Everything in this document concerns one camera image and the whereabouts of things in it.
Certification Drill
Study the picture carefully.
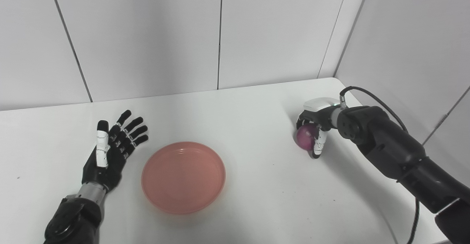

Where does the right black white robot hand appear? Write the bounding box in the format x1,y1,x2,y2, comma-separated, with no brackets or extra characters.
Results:
296,97,341,159

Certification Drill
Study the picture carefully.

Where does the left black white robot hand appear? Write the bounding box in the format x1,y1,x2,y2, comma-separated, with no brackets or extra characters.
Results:
82,109,149,192

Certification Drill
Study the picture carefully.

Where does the purple red onion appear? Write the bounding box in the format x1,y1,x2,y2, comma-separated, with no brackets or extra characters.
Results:
296,123,320,151

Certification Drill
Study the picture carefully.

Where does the pink round plate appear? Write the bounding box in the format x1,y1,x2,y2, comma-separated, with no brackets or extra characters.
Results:
141,142,226,215

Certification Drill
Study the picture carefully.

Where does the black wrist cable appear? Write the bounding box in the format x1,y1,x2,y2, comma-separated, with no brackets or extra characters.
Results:
339,86,420,244

